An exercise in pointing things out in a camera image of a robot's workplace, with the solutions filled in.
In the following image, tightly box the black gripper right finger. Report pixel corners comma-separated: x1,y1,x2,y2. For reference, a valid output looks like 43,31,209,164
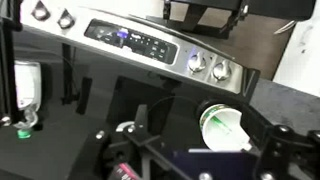
239,101,320,180

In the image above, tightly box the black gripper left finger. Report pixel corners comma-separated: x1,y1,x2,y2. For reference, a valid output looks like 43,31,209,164
96,104,194,180

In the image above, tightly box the white mug with green print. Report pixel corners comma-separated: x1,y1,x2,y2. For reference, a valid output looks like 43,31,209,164
196,101,253,153

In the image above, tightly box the silver stove knob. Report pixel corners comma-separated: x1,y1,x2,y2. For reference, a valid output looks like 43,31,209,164
56,9,76,30
30,0,52,22
211,59,233,82
187,51,209,74

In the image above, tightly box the stainless steel glass-top stove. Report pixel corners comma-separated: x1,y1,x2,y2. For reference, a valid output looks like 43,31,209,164
0,0,268,180

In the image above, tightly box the clear bottle with green cap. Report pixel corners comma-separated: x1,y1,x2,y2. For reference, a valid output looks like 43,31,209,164
13,60,43,139

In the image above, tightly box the black robot mounting cart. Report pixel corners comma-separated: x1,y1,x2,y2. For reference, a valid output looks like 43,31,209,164
163,0,317,39

